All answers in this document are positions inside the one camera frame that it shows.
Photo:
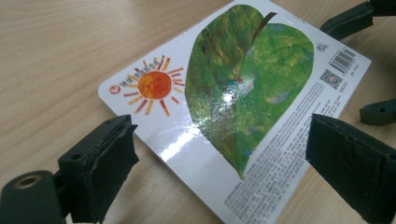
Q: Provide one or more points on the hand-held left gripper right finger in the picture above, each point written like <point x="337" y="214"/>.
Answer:
<point x="351" y="168"/>

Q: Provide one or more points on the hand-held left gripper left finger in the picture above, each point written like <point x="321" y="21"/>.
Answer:
<point x="96" y="174"/>

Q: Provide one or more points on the white book with green leaf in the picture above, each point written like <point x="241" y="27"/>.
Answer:
<point x="243" y="93"/>

